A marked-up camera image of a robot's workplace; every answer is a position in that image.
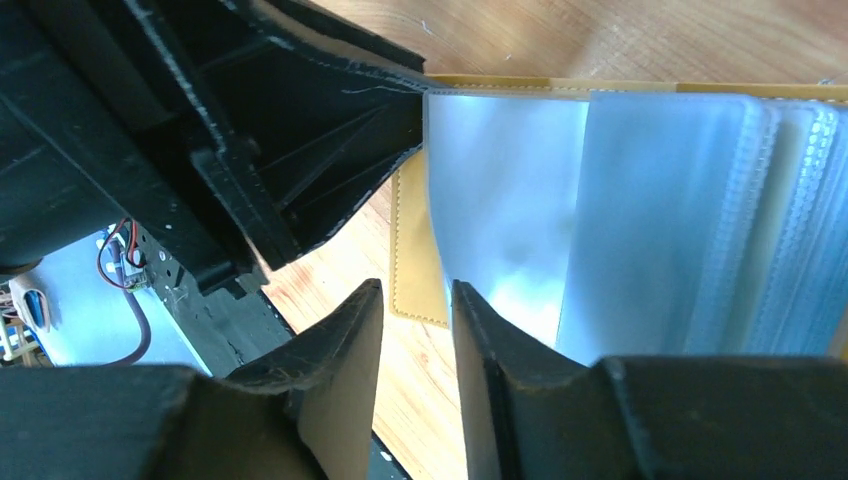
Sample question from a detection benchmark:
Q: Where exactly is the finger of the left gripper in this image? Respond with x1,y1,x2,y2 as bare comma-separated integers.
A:
132,0,429,272

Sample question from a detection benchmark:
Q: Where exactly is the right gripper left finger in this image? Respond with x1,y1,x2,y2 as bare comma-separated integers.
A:
1,279,384,479

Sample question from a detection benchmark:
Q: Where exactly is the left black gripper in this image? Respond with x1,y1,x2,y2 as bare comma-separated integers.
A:
1,1,255,295

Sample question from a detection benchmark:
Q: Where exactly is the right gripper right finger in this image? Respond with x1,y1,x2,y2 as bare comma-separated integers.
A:
451,281,847,479

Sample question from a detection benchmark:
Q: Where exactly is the yellow leather card holder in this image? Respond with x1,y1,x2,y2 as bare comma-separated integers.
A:
389,76,847,364

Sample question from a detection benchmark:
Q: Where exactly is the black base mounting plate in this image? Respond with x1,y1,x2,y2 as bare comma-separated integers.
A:
135,227,408,479

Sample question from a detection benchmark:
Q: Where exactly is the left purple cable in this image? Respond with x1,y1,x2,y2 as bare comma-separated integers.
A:
99,238,154,369

